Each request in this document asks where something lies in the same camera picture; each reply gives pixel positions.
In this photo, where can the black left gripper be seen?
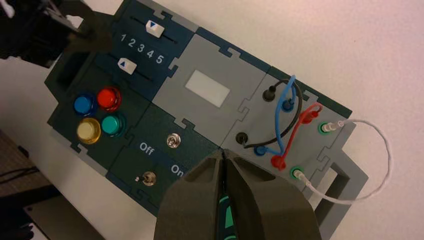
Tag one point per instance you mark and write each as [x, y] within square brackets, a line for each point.
[30, 30]

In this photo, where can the olive right gripper left finger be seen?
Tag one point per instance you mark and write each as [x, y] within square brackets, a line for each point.
[192, 205]

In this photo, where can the olive right gripper right finger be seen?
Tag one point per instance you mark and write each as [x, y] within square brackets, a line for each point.
[265, 208]

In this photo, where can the white slider knob upward arrow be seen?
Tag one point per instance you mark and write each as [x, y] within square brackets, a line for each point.
[127, 66]

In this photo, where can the white slider knob downward arrow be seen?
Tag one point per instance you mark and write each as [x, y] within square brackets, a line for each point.
[154, 28]

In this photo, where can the red push button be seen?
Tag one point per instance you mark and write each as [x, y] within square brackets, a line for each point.
[108, 98]

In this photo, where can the blue push button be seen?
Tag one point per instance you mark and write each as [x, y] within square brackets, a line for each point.
[83, 104]

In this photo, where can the dark teal grey task board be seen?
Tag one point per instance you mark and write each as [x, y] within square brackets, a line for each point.
[185, 122]

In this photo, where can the green push button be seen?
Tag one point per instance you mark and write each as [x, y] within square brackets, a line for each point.
[112, 125]

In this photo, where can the yellow push button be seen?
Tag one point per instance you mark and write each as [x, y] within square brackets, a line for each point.
[88, 130]

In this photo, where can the white rectangular display window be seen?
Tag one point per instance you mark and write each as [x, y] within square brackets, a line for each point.
[207, 88]

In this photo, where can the grey metal plate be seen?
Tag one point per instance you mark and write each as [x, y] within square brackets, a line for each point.
[63, 218]

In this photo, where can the metal toggle switch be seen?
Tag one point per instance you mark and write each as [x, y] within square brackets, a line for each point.
[173, 140]
[149, 179]

